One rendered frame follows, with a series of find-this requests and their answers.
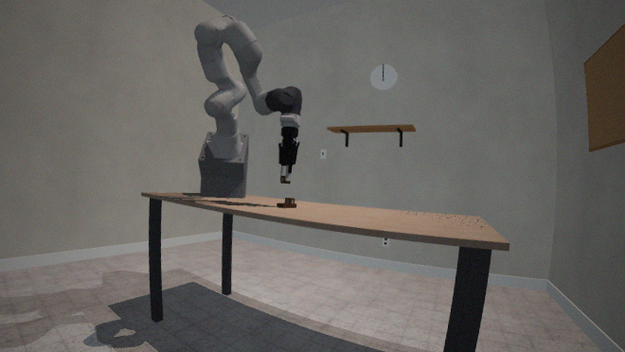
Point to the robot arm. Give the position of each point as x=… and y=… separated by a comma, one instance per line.
x=226, y=139

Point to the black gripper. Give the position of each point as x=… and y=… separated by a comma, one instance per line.
x=288, y=152

